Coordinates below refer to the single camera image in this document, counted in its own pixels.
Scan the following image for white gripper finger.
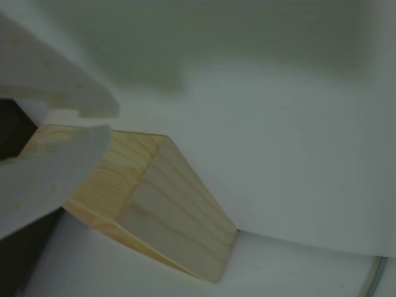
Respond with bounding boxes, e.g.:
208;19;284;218
0;123;111;239
0;8;121;119

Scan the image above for light wooden box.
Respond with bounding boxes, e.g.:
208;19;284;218
27;123;239;285

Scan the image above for white wooden board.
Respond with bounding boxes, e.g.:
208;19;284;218
46;0;396;259

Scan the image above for thick gray cable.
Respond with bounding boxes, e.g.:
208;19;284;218
358;256;389;297

